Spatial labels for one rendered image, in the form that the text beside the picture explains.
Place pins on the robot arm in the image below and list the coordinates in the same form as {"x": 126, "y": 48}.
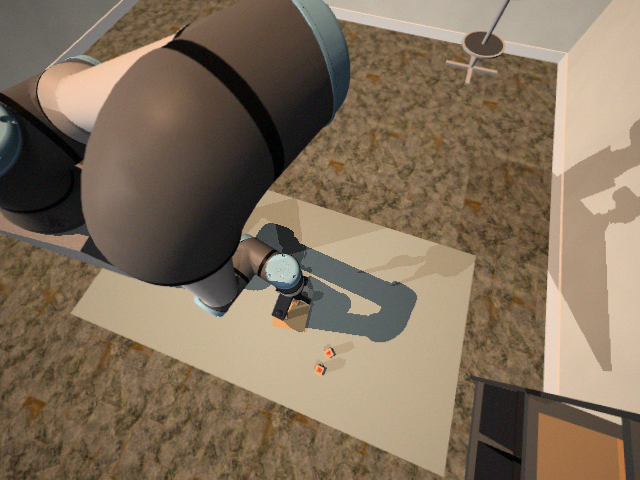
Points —
{"x": 179, "y": 145}

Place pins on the orange mat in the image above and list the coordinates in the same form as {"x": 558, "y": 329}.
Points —
{"x": 297, "y": 318}

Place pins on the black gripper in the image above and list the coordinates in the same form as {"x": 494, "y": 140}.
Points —
{"x": 302, "y": 297}

